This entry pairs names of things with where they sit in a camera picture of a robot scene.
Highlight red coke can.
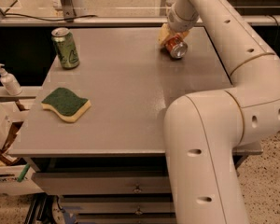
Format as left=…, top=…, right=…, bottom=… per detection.
left=164, top=35, right=188, bottom=59

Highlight middle grey drawer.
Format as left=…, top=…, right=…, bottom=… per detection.
left=60, top=194, right=175, bottom=214

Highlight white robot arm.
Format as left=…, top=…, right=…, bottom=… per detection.
left=160, top=0, right=280, bottom=224

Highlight top grey drawer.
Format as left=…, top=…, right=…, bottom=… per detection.
left=33, top=171, right=171, bottom=195

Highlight white pump bottle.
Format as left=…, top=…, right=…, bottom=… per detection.
left=0, top=63, right=22, bottom=96

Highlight green and yellow sponge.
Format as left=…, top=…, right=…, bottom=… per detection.
left=41, top=88, right=91, bottom=123

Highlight grey drawer cabinet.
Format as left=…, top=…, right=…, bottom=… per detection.
left=8, top=26, right=263, bottom=224

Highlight grey drawer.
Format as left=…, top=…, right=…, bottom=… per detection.
left=77, top=214, right=177, bottom=224
left=60, top=194, right=175, bottom=214
left=33, top=171, right=171, bottom=195

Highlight green soda can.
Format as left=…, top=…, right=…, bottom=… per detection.
left=51, top=27, right=79, bottom=69

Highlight green marker pen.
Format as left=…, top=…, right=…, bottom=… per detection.
left=17, top=164, right=30, bottom=183

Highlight white cardboard box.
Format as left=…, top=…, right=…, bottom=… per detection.
left=0, top=99, right=42, bottom=196

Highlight black cable on ledge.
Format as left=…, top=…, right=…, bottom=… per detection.
left=0, top=0, right=98, bottom=22

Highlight left metal bracket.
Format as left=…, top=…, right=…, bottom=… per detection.
left=60, top=0, right=76, bottom=22

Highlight bottom grey drawer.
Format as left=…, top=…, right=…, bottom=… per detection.
left=77, top=214, right=177, bottom=224

